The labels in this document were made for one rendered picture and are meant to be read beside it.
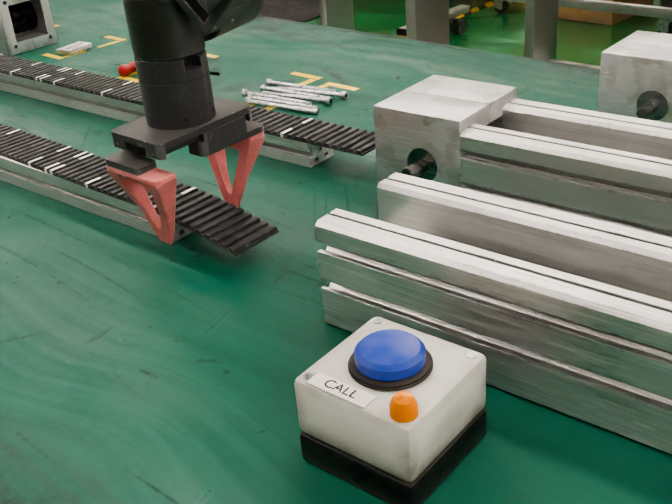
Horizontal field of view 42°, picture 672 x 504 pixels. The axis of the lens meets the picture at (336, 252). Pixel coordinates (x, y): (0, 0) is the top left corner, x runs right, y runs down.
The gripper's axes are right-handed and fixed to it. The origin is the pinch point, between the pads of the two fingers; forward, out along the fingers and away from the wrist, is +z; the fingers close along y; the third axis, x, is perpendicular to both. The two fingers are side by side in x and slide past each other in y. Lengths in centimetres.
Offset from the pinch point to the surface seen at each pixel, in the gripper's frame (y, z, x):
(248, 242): -0.8, 0.3, -7.0
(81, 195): -1.6, 1.3, 16.0
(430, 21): 159, 31, 89
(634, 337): -3.2, -4.6, -40.7
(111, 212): -2.1, 1.5, 10.6
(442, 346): -8.4, -3.5, -31.6
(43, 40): 32, 2, 76
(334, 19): 218, 54, 178
